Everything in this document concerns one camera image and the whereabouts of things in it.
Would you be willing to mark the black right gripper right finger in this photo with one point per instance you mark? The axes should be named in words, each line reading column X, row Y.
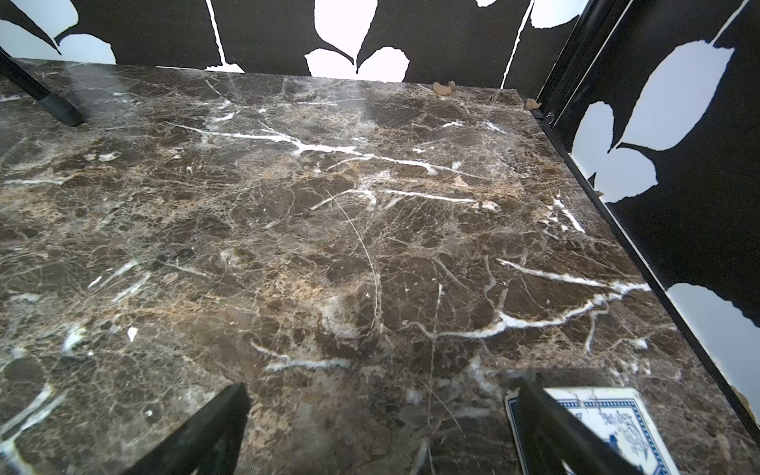
column 553, row 440

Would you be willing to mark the black music stand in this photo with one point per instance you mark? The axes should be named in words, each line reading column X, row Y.
column 56, row 106

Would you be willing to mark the blue white card box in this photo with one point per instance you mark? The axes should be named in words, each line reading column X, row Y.
column 616, row 415

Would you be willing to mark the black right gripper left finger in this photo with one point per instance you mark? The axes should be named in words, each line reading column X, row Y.
column 207, row 443

